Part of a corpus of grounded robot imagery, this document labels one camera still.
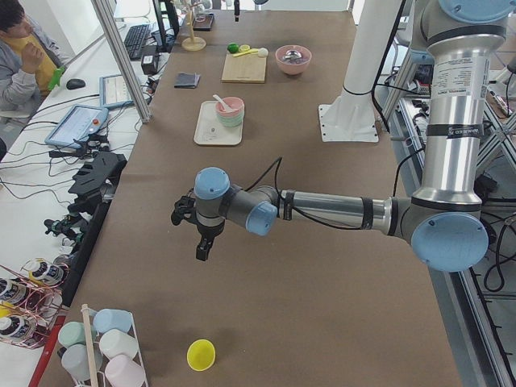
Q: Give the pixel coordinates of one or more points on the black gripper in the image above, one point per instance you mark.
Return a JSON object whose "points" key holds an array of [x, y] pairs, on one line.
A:
{"points": [[208, 232]]}

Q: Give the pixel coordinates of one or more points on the small pink bowl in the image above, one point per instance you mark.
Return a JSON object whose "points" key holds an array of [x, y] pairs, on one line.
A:
{"points": [[235, 104]]}

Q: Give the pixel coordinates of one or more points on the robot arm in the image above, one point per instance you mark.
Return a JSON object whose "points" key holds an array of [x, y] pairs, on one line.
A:
{"points": [[441, 219]]}

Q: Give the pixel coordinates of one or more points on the large pink bowl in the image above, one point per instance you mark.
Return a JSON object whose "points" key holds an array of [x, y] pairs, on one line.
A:
{"points": [[291, 69]]}

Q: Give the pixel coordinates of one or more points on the yellow plastic cup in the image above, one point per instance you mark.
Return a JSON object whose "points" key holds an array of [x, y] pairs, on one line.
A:
{"points": [[201, 355]]}

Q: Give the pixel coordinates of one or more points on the blue plastic cup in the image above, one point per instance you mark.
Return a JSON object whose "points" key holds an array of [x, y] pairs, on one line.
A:
{"points": [[108, 319]]}

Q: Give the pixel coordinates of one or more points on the cream rabbit tray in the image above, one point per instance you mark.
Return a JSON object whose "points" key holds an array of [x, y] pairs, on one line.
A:
{"points": [[210, 132]]}

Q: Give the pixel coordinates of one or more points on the white plastic cup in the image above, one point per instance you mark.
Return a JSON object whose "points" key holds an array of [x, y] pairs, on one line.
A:
{"points": [[116, 342]]}

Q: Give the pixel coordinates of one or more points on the green stacked bowls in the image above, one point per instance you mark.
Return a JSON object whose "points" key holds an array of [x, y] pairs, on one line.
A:
{"points": [[231, 121]]}

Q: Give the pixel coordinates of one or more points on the pink plastic cup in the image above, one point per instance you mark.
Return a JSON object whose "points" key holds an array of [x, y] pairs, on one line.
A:
{"points": [[123, 371]]}

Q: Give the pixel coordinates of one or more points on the green plastic cup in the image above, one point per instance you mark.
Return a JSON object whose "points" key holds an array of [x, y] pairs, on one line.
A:
{"points": [[72, 333]]}

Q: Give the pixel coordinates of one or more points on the grey plastic cup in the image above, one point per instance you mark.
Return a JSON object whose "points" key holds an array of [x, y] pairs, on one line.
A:
{"points": [[75, 362]]}

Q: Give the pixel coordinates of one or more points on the grey folded cloth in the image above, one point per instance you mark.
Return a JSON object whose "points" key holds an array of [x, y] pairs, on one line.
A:
{"points": [[187, 80]]}

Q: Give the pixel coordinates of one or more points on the blue teach pendant tablet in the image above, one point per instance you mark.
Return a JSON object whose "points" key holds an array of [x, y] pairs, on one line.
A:
{"points": [[77, 126]]}

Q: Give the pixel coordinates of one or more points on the bamboo cutting board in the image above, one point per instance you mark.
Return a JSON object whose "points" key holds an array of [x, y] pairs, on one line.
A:
{"points": [[249, 69]]}

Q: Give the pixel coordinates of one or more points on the yellow plastic knife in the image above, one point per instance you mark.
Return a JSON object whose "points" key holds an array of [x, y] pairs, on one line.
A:
{"points": [[246, 52]]}

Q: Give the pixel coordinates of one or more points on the green lime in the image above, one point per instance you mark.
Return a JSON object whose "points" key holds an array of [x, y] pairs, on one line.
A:
{"points": [[232, 48]]}

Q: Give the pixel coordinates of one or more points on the wooden mug tree stand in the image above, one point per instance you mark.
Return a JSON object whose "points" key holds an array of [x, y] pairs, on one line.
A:
{"points": [[192, 10]]}

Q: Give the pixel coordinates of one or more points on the black computer mouse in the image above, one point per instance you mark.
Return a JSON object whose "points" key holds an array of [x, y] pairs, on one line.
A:
{"points": [[75, 83]]}

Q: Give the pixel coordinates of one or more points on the metal ice scoop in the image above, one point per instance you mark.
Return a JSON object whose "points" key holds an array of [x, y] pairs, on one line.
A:
{"points": [[293, 56]]}

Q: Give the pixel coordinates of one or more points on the black keyboard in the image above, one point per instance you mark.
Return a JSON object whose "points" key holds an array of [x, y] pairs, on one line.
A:
{"points": [[135, 40]]}

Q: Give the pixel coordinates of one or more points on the seated person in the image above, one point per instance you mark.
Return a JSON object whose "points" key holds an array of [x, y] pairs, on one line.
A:
{"points": [[29, 58]]}

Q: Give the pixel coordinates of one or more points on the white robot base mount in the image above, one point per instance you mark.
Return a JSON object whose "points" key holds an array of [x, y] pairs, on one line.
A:
{"points": [[350, 117]]}

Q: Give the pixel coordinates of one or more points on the aluminium frame post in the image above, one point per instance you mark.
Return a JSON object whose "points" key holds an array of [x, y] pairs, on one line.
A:
{"points": [[111, 32]]}

